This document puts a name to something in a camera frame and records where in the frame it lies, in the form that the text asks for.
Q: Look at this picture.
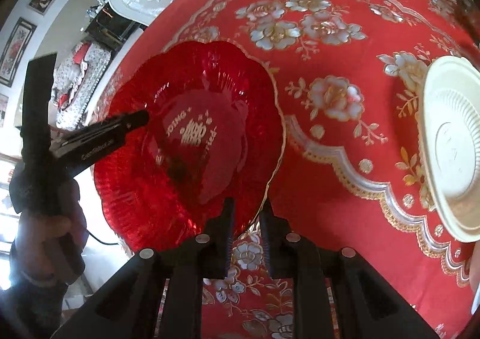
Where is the cream ribbed plastic bowl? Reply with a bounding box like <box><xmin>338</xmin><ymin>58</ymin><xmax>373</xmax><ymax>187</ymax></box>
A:
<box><xmin>418</xmin><ymin>56</ymin><xmax>479</xmax><ymax>243</ymax></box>

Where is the dark wooden sideboard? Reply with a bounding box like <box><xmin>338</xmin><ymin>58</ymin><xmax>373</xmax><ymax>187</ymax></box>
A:
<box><xmin>86</xmin><ymin>3</ymin><xmax>140</xmax><ymax>52</ymax></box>

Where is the framed floral painting lower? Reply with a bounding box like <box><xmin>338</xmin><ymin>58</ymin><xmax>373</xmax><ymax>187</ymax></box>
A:
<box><xmin>0</xmin><ymin>18</ymin><xmax>37</xmax><ymax>88</ymax></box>

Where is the red floral tablecloth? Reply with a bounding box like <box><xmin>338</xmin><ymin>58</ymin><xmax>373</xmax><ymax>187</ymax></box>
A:
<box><xmin>94</xmin><ymin>0</ymin><xmax>474</xmax><ymax>338</ymax></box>

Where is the person's left hand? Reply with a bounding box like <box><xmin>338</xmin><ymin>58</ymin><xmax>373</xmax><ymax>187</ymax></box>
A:
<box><xmin>15</xmin><ymin>180</ymin><xmax>88</xmax><ymax>287</ymax></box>

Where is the floral sofa with red cushions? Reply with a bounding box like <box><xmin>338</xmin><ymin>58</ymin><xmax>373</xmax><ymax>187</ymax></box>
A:
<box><xmin>50</xmin><ymin>40</ymin><xmax>112</xmax><ymax>130</ymax></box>

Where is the large red glass plate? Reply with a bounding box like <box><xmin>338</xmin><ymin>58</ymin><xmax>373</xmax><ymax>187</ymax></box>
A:
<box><xmin>94</xmin><ymin>41</ymin><xmax>285</xmax><ymax>252</ymax></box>

